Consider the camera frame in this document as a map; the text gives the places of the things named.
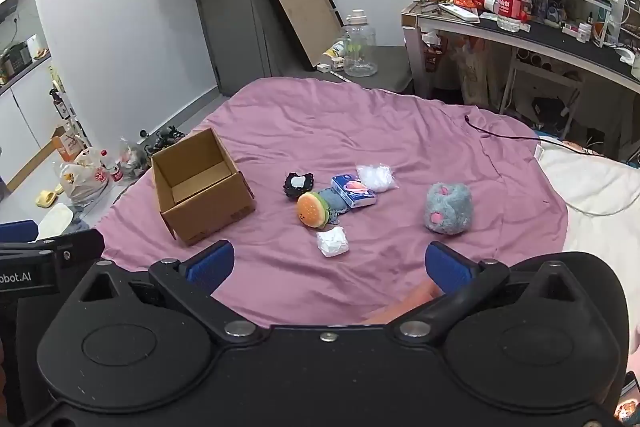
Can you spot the grey plush toy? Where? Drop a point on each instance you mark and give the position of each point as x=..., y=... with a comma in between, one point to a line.
x=448, y=208

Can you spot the white plastic shopping bag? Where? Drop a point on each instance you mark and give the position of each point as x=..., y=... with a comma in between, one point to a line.
x=82, y=179

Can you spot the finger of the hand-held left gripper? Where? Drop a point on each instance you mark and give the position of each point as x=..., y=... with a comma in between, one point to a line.
x=17, y=232
x=75, y=249

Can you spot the large clear jug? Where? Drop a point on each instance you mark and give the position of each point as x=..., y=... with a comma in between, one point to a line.
x=360, y=47

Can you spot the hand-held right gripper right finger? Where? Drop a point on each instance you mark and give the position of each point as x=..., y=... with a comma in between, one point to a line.
x=447, y=269

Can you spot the pink bed sheet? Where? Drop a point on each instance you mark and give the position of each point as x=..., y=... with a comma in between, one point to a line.
x=350, y=127

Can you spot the white plastic container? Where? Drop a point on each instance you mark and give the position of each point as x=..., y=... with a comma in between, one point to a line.
x=55, y=221

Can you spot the burger plush toy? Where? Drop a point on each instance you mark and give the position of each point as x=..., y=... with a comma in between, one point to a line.
x=310, y=209

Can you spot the black framed board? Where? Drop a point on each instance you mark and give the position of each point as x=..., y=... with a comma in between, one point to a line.
x=305, y=12

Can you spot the white charger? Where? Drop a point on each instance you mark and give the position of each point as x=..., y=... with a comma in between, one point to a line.
x=323, y=69

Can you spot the white cabinet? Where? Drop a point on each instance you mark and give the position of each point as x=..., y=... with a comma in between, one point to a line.
x=20, y=117

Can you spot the brown cardboard box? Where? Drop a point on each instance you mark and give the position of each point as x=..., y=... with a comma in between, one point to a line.
x=200, y=192

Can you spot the smartphone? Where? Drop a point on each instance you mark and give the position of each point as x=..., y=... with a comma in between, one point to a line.
x=631, y=399

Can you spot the grey door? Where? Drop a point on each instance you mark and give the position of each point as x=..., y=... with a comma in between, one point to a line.
x=230, y=17

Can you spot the black spray bottle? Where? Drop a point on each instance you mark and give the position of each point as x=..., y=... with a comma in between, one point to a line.
x=60, y=104

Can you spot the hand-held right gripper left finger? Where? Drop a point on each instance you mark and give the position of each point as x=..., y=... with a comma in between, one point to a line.
x=210, y=264

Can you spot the yellow slipper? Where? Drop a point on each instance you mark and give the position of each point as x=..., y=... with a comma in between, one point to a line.
x=47, y=198

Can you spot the small bottle red label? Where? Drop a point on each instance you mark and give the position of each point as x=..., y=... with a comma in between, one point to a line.
x=114, y=167

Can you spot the beige tote bag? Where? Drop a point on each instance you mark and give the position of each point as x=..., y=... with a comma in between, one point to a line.
x=475, y=72

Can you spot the orange cardboard box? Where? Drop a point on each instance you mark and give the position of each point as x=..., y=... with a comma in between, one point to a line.
x=65, y=147

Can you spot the white desk with black top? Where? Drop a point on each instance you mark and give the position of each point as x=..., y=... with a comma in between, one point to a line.
x=550, y=39

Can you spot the clear plastic bag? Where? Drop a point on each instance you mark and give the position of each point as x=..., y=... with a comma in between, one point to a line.
x=376, y=177

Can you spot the white metal stool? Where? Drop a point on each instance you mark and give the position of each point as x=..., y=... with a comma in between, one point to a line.
x=545, y=77

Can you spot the blue denim cloth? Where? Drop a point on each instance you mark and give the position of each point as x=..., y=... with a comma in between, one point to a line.
x=337, y=204

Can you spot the grey sneaker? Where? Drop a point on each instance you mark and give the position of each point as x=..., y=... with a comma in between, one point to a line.
x=172, y=136
x=156, y=146

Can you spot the blue tissue pack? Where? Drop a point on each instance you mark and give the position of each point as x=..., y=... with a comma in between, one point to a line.
x=354, y=191

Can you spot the clear bag of rubbish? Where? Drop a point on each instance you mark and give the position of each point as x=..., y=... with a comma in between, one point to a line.
x=132, y=159

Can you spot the grey platform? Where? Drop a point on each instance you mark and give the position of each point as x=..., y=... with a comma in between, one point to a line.
x=385, y=62

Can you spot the black lace fabric piece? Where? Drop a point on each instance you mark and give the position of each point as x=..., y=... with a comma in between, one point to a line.
x=298, y=184

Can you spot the white remote control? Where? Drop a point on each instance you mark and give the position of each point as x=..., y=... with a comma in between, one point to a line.
x=460, y=13

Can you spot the white blanket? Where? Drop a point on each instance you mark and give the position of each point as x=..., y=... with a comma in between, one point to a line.
x=595, y=187

